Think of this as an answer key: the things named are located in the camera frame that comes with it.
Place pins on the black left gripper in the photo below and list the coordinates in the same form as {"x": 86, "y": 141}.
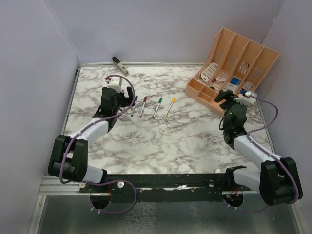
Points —
{"x": 126, "y": 100}

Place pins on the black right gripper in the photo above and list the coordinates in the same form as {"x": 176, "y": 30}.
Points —
{"x": 223, "y": 95}

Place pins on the blue marker pen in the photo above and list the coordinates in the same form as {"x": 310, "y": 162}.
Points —
{"x": 133, "y": 108}

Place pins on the red marker pen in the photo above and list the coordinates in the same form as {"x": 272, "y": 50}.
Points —
{"x": 142, "y": 109}

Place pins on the green marker pen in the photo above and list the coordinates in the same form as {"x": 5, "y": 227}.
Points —
{"x": 156, "y": 110}

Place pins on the yellow marker pen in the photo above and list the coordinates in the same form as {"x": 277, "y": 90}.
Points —
{"x": 168, "y": 109}

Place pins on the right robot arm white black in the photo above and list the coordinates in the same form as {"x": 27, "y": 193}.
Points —
{"x": 278, "y": 180}

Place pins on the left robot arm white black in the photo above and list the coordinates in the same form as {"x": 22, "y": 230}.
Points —
{"x": 69, "y": 158}

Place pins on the white card packet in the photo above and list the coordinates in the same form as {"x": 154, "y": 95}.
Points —
{"x": 230, "y": 86}

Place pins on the white red box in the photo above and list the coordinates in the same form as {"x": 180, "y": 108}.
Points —
{"x": 247, "y": 86}

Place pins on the white oval tag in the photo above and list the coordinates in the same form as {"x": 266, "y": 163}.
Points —
{"x": 207, "y": 74}

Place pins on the peach desk file organizer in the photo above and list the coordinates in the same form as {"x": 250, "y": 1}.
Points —
{"x": 236, "y": 56}

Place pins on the grey black stapler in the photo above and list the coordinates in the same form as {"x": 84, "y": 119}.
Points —
{"x": 117, "y": 63}

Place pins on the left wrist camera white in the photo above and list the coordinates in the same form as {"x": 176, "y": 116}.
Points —
{"x": 114, "y": 83}

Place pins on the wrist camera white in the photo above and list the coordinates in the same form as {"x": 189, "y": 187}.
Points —
{"x": 246, "y": 99}
{"x": 114, "y": 83}

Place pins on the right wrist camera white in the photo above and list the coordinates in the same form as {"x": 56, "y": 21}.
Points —
{"x": 246, "y": 99}

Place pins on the black mounting rail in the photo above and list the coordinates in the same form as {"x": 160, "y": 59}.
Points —
{"x": 126, "y": 188}

